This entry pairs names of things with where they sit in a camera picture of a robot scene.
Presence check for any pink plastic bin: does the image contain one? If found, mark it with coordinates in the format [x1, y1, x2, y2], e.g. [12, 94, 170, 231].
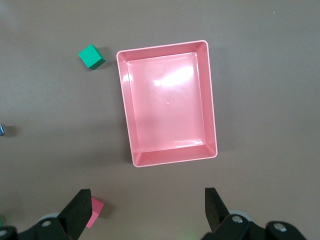
[116, 39, 218, 168]

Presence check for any green foam cube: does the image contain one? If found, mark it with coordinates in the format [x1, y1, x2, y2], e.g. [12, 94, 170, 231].
[78, 44, 107, 71]

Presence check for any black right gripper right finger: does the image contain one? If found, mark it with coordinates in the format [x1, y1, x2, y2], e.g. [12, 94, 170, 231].
[201, 187, 308, 240]

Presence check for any pink foam cube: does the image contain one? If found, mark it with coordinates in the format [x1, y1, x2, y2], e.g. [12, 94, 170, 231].
[84, 196, 105, 229]

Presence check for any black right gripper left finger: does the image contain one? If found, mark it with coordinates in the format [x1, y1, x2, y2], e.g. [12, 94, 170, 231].
[0, 188, 92, 240]

